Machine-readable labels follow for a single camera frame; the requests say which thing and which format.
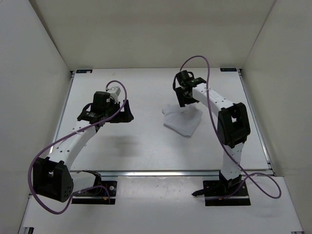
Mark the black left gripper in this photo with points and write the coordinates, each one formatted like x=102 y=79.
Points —
x=126 y=115

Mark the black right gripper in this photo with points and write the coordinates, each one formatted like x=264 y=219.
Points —
x=184 y=102

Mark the white skirt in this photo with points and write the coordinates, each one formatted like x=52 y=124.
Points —
x=183 y=120

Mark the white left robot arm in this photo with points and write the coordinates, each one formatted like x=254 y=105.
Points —
x=51 y=175

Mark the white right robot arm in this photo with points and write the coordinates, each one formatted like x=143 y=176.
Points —
x=232 y=128

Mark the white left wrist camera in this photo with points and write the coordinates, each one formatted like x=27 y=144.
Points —
x=114 y=93

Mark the aluminium table front rail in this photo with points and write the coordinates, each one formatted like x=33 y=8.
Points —
x=160 y=173

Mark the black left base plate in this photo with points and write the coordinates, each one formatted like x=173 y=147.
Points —
x=98 y=196

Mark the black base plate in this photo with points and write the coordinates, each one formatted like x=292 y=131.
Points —
x=216 y=194
x=98 y=196

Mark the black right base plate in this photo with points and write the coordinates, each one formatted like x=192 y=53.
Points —
x=216 y=194

